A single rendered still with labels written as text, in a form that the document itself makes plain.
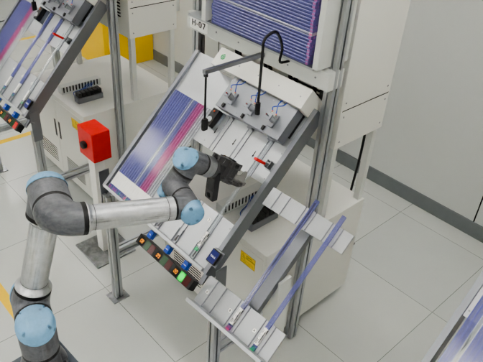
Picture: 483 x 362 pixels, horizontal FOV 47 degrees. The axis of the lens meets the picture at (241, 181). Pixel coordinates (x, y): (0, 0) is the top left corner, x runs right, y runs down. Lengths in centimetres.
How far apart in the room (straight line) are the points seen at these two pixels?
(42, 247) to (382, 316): 181
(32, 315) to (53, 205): 41
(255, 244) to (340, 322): 79
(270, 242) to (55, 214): 101
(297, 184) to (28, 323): 140
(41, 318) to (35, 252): 20
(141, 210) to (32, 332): 50
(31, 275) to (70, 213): 34
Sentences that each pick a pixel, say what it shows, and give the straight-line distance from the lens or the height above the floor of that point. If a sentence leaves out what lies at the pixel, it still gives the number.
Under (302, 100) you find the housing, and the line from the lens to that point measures 197.
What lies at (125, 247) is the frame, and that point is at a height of 31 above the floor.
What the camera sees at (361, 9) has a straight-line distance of 200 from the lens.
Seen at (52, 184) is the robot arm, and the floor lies 118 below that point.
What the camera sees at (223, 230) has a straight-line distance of 201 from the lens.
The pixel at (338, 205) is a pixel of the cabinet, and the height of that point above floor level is 62.
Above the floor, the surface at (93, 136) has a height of 77.
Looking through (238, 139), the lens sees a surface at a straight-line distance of 212.
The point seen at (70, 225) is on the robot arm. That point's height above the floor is 113.
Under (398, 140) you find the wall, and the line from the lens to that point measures 370.
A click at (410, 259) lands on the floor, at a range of 335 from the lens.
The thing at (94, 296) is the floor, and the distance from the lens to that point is 295.
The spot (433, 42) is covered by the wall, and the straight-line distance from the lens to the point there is 341.
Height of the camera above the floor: 211
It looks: 35 degrees down
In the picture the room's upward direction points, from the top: 4 degrees clockwise
